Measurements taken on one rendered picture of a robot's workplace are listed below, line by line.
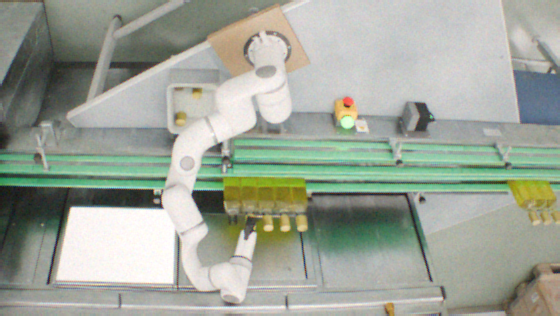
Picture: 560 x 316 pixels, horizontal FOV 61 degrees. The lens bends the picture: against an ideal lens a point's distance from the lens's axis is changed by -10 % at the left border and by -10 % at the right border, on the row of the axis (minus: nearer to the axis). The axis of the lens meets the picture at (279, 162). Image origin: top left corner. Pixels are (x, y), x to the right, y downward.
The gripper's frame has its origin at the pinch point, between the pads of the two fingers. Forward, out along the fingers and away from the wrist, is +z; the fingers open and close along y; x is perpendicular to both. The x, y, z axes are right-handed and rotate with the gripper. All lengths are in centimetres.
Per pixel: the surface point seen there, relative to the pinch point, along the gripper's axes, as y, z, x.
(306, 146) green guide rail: 13.2, 28.4, -12.7
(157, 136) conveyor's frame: 5.2, 25.8, 41.0
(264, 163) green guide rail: 5.6, 23.5, 0.4
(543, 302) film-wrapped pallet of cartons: -238, 154, -270
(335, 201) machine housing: -16.1, 32.1, -28.8
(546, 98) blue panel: 14, 95, -120
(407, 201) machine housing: -16, 40, -59
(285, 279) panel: -12.2, -10.2, -15.2
